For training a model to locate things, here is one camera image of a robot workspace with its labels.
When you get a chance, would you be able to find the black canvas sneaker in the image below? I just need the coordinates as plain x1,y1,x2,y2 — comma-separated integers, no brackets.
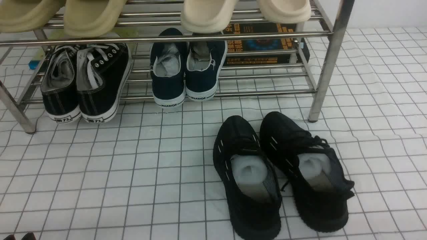
76,43,133,124
41,45,82,124

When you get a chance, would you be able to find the green blue book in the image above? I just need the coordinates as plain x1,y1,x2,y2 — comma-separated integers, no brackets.
29,28,139,70

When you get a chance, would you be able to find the silver metal shoe rack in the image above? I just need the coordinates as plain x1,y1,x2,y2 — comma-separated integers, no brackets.
1,0,354,134

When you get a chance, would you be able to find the cream foam slipper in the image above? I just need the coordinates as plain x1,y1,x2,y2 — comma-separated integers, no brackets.
257,0,311,23
180,0,238,33

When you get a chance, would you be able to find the olive foam slipper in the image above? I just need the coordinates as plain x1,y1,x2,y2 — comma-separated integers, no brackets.
63,0,127,38
0,0,66,33

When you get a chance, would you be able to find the black knit sneaker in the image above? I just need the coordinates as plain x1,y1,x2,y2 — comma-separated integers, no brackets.
260,111,355,233
212,115,282,240

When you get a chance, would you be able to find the white grid floor cloth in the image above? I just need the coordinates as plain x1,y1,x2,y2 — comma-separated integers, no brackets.
0,27,427,240

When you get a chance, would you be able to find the cream foam slipper right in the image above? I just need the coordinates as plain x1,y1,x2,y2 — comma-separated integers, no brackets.
257,0,311,23

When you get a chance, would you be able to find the black orange printed box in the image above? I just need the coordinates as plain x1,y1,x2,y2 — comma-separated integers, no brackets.
223,22,296,66

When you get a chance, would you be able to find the black knit sneaker left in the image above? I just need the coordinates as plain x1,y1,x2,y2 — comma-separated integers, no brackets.
212,115,282,240

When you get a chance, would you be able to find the navy Warrior sneaker left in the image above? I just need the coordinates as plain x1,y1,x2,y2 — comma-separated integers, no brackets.
150,42,187,109

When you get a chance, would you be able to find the navy warrior sneaker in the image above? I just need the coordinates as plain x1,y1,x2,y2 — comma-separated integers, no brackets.
185,40,228,102
150,42,187,109

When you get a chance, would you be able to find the olive foam slipper far left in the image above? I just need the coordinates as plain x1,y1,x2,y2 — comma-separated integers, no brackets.
0,0,66,33

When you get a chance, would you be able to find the navy Warrior sneaker right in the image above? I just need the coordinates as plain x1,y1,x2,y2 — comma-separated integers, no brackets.
185,40,228,102

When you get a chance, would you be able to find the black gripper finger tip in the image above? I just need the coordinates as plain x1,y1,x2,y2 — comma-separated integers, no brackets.
21,232,37,240
3,235,16,240

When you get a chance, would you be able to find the black knit sneaker right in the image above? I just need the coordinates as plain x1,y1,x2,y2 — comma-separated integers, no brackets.
260,111,355,233

